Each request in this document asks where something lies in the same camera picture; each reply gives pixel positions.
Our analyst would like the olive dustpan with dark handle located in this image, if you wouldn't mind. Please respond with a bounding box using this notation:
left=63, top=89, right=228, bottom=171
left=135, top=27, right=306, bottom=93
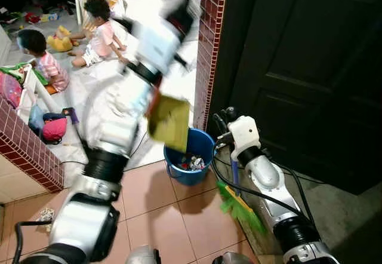
left=147, top=91, right=192, bottom=153

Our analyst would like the red tiled pillar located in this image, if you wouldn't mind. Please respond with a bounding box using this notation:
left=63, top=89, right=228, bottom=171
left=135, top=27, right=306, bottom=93
left=192, top=0, right=229, bottom=131

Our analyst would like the blue plastic bucket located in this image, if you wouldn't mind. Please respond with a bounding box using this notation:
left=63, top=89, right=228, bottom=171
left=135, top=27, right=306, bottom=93
left=163, top=127, right=216, bottom=186

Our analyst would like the dark wooden door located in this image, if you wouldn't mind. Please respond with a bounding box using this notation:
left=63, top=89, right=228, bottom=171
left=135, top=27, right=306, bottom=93
left=208, top=0, right=382, bottom=195

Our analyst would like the silver right robot leg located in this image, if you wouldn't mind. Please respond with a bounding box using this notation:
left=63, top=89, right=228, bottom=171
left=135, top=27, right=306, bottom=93
left=211, top=251, right=252, bottom=264

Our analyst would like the silver robot leg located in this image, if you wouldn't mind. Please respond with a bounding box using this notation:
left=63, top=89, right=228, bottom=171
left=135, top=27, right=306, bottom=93
left=211, top=251, right=252, bottom=264
left=124, top=245, right=162, bottom=264

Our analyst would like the yellow toy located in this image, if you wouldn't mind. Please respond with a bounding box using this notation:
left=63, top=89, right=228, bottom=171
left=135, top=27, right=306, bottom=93
left=47, top=26, right=74, bottom=53

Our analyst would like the child in striped shirt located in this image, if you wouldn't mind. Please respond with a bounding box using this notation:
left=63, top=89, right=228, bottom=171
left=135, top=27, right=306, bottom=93
left=16, top=29, right=70, bottom=93

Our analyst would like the silver left robot leg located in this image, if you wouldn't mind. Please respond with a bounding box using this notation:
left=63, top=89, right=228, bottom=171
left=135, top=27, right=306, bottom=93
left=124, top=245, right=162, bottom=264

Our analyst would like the pink bag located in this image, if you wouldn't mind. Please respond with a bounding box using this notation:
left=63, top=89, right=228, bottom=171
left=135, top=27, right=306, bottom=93
left=41, top=113, right=68, bottom=145

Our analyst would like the white shelf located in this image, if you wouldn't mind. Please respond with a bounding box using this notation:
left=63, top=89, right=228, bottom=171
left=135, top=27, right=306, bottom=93
left=17, top=66, right=50, bottom=122

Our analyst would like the blue plastic bag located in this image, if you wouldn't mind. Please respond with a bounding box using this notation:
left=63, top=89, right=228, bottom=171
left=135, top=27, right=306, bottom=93
left=27, top=103, right=46, bottom=135

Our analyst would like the crumpled paper scrap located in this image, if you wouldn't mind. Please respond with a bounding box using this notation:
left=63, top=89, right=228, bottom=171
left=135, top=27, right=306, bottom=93
left=36, top=207, right=56, bottom=225

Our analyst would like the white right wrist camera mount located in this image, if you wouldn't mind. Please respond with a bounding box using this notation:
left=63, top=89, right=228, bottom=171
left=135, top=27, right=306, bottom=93
left=228, top=115, right=262, bottom=161

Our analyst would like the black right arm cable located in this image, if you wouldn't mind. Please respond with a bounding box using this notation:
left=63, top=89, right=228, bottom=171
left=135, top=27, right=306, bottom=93
left=211, top=137, right=317, bottom=226

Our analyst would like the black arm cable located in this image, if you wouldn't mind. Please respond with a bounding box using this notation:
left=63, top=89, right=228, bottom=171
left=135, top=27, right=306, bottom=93
left=211, top=137, right=317, bottom=226
left=11, top=219, right=53, bottom=264

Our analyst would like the low red tiled wall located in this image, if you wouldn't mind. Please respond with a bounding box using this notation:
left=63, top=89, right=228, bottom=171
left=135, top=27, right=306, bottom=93
left=0, top=97, right=66, bottom=194

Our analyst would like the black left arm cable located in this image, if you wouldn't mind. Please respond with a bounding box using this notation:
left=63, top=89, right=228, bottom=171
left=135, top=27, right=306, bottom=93
left=11, top=219, right=53, bottom=264

